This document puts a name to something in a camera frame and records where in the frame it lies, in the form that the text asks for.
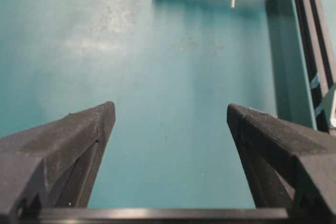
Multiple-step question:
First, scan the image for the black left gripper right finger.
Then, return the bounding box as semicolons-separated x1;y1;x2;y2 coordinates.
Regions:
227;103;335;216

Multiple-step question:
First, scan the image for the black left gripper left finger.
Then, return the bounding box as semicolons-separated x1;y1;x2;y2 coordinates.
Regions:
1;101;116;218

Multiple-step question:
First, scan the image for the black aluminium frame stand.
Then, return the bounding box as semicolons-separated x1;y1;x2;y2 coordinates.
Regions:
294;0;335;134

